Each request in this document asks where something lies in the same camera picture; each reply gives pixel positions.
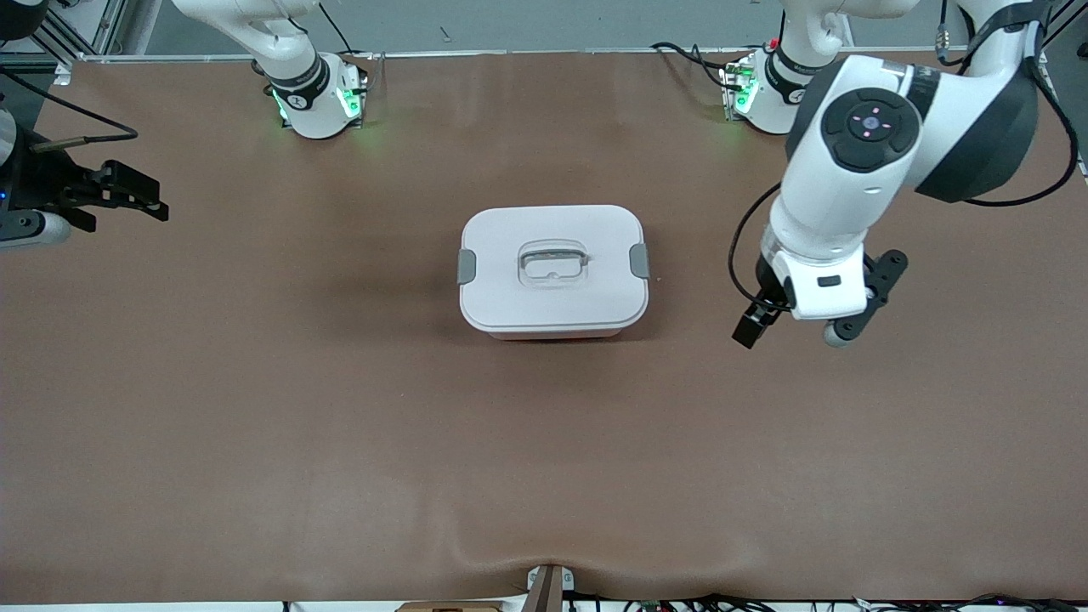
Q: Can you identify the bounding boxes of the white box lid with handle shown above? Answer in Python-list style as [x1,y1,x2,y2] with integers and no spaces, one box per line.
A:
[457,204,651,332]

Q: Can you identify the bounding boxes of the pink translucent storage box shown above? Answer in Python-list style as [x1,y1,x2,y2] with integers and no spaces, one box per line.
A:
[489,326,630,342]

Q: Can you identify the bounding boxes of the brown table mat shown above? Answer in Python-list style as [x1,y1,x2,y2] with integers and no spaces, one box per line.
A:
[0,49,1088,606]

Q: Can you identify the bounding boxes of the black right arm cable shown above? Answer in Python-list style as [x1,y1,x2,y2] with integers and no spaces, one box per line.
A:
[0,66,139,154]

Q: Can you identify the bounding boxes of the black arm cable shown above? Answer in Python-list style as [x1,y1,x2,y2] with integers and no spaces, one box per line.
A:
[727,0,1080,309]
[0,66,139,154]

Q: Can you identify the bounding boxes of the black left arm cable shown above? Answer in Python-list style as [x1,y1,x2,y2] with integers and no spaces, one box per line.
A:
[727,0,1080,309]

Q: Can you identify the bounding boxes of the aluminium frame profile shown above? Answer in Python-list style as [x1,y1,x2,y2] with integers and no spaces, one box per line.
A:
[1041,0,1088,54]
[34,0,128,67]

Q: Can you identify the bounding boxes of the black right base cable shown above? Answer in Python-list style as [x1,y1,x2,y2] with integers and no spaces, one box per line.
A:
[319,0,368,60]

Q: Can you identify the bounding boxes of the black left base cables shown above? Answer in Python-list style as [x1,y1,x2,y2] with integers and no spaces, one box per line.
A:
[650,41,749,93]

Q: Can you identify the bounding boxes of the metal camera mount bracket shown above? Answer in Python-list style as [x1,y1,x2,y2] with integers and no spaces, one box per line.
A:
[525,564,575,612]

